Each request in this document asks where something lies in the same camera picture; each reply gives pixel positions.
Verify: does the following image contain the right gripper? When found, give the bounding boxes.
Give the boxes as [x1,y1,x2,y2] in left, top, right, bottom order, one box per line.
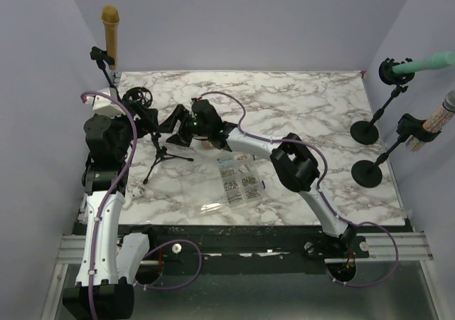
[156,105,210,148]

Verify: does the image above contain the black stand holding teal mic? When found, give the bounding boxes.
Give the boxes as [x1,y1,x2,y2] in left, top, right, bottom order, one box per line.
[350,58,415,145]

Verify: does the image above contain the teal microphone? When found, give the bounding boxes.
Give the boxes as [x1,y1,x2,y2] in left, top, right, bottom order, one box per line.
[392,51,455,75]

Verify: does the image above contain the black tripod mic stand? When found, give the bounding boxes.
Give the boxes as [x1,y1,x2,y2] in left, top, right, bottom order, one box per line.
[124,87,195,185]

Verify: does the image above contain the glitter microphone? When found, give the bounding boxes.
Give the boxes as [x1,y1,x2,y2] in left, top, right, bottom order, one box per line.
[406,90,454,152]

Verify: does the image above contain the clear plastic screw box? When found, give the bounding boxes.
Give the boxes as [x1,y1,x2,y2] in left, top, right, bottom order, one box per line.
[177,152,265,214]

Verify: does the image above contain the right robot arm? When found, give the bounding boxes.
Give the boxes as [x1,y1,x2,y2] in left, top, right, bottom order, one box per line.
[159,100,356,257]

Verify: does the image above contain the black stand holding glitter mic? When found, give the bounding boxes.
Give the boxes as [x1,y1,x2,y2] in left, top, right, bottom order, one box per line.
[351,114,441,188]

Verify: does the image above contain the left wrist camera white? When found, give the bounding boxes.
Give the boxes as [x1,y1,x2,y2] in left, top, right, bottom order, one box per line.
[82,87,124,117]

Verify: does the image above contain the pink microphone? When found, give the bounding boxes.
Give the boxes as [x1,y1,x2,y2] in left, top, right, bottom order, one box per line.
[201,140,213,149]

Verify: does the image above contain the white plastic faucet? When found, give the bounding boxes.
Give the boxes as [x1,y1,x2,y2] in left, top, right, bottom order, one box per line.
[122,185,145,210]

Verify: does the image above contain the gold microphone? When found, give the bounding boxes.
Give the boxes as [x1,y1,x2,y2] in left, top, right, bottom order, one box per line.
[101,5,119,70]

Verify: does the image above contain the black round-base mic stand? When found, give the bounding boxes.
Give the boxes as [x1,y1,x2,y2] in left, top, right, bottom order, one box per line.
[90,46,117,91]

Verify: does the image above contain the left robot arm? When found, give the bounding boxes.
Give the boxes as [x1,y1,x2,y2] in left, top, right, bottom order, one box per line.
[63,102,158,319]

